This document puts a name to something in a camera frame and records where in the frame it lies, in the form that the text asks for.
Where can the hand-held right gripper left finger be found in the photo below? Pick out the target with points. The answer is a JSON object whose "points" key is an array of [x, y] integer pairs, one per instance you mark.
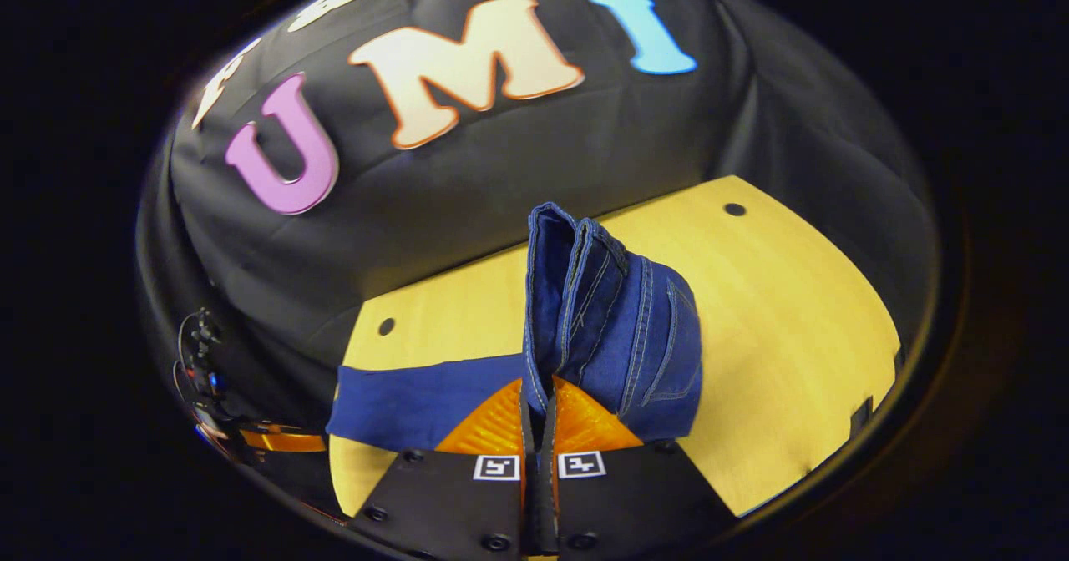
{"points": [[451, 498]]}

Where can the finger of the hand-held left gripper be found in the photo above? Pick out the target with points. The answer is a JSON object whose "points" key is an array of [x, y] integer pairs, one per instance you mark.
{"points": [[284, 442]]}

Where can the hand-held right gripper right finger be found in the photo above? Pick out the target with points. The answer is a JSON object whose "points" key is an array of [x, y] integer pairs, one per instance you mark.
{"points": [[618, 502]]}

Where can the blue denim jeans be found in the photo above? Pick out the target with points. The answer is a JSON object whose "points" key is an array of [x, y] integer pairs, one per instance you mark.
{"points": [[618, 336]]}

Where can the black table edge clip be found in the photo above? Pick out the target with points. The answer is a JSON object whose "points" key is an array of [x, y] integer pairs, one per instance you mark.
{"points": [[861, 416], [899, 359]]}

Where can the black backdrop cloth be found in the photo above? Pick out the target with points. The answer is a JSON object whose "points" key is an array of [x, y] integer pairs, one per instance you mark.
{"points": [[501, 185]]}

